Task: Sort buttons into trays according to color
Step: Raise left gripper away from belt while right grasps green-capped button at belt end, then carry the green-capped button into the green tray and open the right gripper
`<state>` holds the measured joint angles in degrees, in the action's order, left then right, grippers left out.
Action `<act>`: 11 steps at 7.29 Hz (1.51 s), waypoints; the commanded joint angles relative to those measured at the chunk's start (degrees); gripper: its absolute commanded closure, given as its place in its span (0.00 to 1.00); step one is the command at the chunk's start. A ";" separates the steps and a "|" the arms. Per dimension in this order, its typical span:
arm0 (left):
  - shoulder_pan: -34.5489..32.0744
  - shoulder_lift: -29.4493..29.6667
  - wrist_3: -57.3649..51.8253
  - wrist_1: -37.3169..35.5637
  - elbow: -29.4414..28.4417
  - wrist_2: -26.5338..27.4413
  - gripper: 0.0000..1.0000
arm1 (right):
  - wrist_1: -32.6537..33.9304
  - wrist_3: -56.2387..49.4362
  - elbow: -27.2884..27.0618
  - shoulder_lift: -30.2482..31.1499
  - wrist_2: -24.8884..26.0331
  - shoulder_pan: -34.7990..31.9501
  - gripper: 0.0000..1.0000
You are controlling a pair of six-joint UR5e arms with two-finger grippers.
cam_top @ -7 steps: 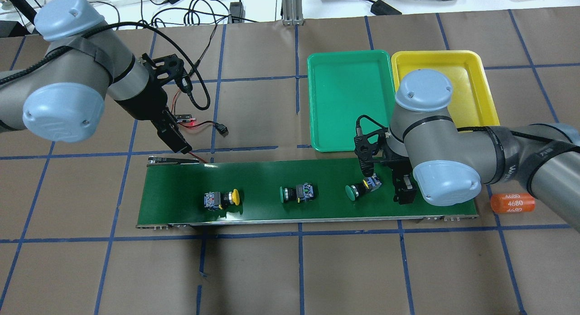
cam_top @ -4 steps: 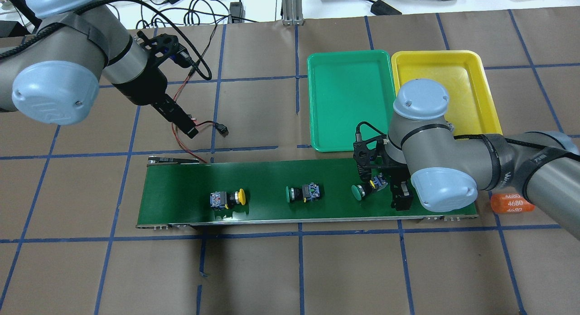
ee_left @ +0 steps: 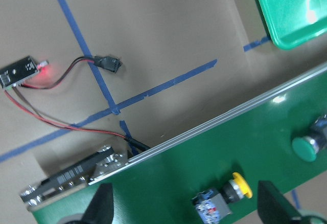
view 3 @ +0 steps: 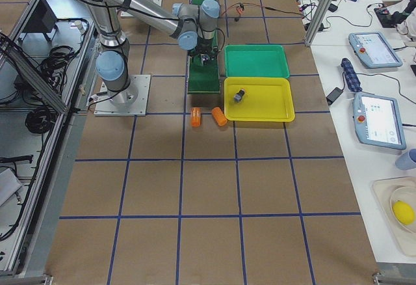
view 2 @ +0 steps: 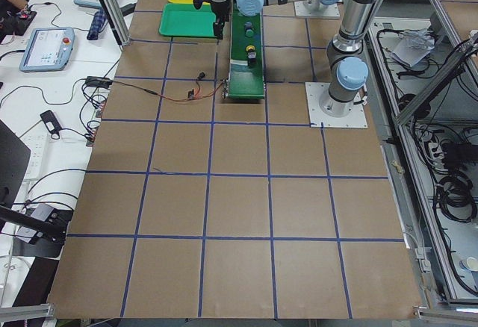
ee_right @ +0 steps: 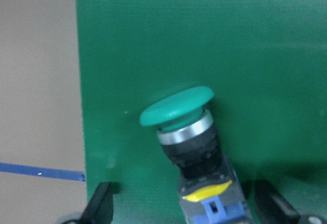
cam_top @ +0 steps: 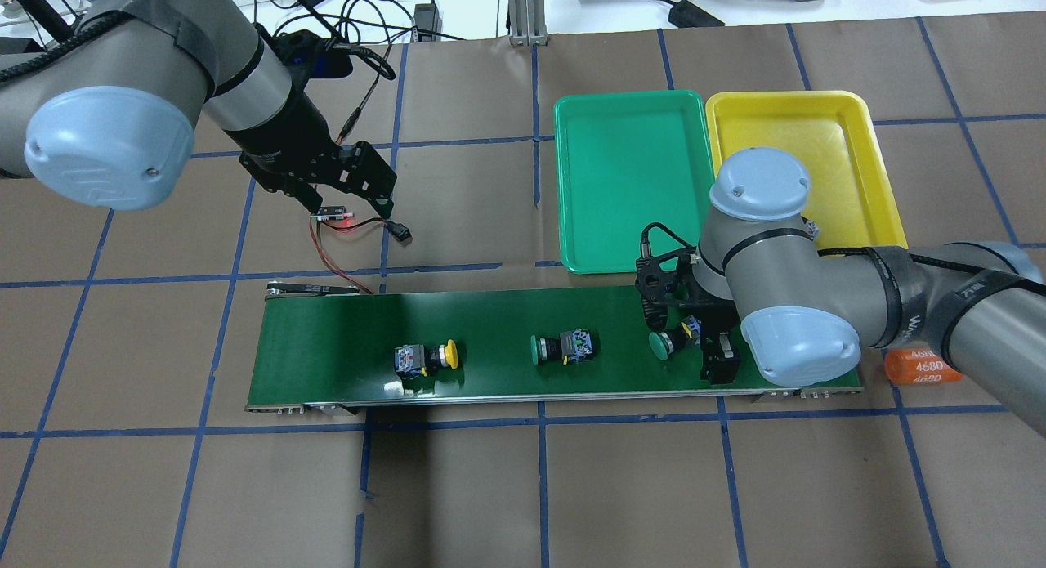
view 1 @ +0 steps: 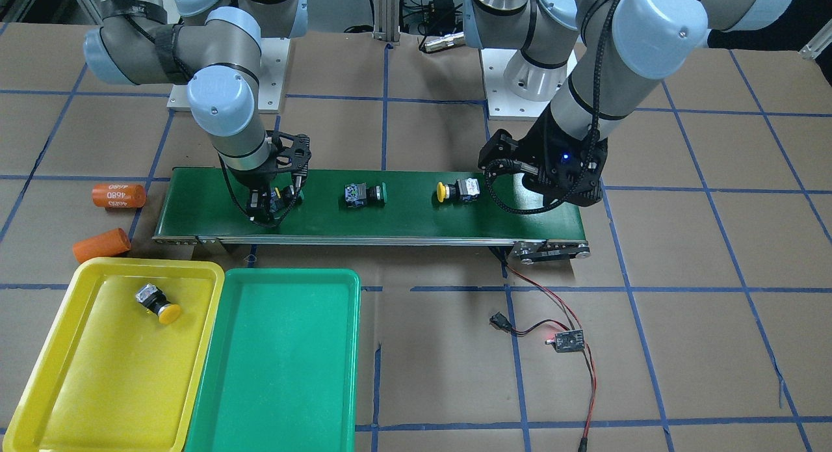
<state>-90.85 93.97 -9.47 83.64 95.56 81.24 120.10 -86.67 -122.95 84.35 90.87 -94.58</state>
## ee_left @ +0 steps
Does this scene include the yellow push button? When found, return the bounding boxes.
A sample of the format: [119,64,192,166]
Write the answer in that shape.
[191,172,253,223]

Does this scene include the black wire connector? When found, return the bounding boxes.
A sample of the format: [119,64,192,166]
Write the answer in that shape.
[94,55,122,73]

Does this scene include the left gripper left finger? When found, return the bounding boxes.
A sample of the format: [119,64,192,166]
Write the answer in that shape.
[76,183,114,224]

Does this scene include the green plastic tray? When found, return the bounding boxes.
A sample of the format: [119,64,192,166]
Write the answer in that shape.
[258,0,326,50]

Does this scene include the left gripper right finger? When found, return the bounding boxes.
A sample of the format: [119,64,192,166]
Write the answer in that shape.
[257,181,301,223]

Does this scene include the green conveyor belt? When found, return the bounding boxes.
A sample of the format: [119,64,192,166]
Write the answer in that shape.
[30,64,326,223]

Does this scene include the green push button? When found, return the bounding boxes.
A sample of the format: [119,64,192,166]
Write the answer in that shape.
[291,114,326,162]

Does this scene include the small black controller board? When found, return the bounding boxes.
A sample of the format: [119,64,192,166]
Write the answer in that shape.
[1,56,49,89]

